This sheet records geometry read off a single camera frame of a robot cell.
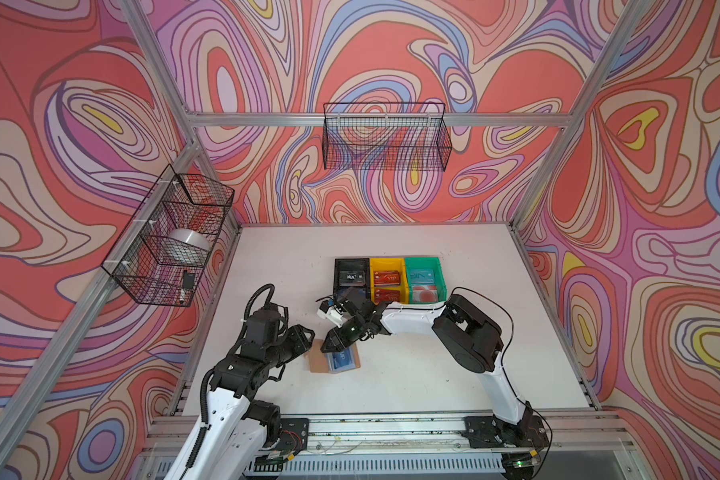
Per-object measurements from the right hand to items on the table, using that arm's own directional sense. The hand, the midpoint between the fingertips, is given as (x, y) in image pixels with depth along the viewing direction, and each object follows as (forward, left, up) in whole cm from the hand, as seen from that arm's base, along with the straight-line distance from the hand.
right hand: (329, 353), depth 87 cm
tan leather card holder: (-3, +3, +2) cm, 4 cm away
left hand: (0, +2, +13) cm, 14 cm away
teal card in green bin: (+25, -31, +3) cm, 40 cm away
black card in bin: (+25, -7, +2) cm, 26 cm away
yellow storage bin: (+29, -16, +5) cm, 33 cm away
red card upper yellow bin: (+25, -19, +2) cm, 32 cm away
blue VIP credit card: (-3, -4, +2) cm, 5 cm away
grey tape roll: (+14, +31, +33) cm, 48 cm away
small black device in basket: (+9, +33, +26) cm, 43 cm away
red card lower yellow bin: (+19, -18, +1) cm, 26 cm away
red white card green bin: (+18, -31, +3) cm, 36 cm away
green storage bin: (+20, -36, +6) cm, 42 cm away
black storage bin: (+31, -3, +3) cm, 31 cm away
